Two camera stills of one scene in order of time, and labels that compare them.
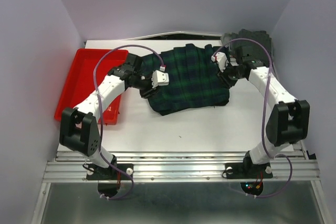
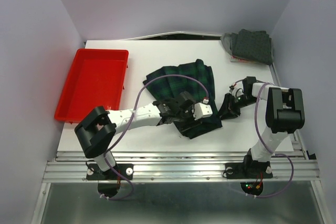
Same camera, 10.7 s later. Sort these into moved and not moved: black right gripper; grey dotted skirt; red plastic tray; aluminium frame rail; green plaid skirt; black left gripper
Moved: green plaid skirt; black right gripper; black left gripper
Not moved: aluminium frame rail; grey dotted skirt; red plastic tray
